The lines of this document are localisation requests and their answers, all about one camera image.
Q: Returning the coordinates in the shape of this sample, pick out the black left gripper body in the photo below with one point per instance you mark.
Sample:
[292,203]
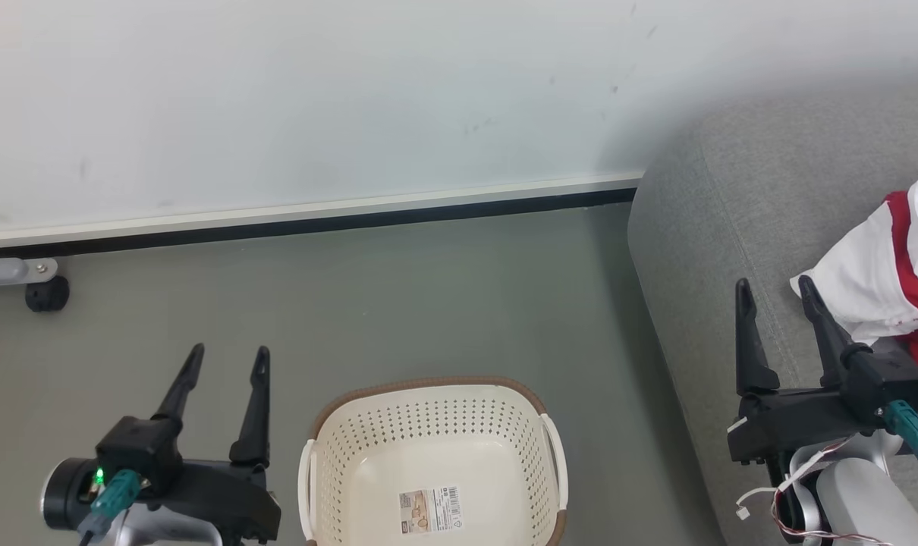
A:
[224,497]

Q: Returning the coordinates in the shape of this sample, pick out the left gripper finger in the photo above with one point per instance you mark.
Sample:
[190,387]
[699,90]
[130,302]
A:
[182,387]
[256,417]

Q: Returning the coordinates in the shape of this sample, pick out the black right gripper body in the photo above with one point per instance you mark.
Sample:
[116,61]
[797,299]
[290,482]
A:
[793,425]

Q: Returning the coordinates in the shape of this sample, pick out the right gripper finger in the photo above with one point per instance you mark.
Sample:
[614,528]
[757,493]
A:
[829,341]
[751,349]

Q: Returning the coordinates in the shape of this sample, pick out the cream perforated laundry basket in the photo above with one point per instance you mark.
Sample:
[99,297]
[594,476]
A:
[429,440]

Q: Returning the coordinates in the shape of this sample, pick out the grey fabric sofa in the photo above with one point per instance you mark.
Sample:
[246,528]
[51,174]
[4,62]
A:
[717,250]

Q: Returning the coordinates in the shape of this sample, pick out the black caster wheel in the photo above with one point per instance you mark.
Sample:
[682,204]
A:
[47,294]

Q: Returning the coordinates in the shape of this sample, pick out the white and black baseboard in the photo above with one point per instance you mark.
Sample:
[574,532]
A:
[277,220]

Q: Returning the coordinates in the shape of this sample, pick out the paper label sticker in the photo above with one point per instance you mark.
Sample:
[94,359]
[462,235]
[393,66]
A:
[430,509]

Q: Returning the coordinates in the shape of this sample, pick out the grey metal stand leg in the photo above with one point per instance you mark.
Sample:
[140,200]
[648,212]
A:
[7,271]

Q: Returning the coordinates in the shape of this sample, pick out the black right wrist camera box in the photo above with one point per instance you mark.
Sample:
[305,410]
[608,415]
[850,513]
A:
[884,383]

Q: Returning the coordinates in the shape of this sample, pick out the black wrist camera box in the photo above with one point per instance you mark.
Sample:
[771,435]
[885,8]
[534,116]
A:
[884,383]
[136,451]

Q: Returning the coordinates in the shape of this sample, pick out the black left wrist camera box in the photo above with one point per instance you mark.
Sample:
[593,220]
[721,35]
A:
[136,451]

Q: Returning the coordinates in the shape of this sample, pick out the teal left camera connector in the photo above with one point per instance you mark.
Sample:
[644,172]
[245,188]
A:
[117,493]

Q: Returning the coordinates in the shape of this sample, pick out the teal camera connector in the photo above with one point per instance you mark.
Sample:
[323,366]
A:
[117,493]
[906,425]

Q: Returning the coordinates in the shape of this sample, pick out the teal right camera connector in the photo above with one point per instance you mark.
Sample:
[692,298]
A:
[906,425]

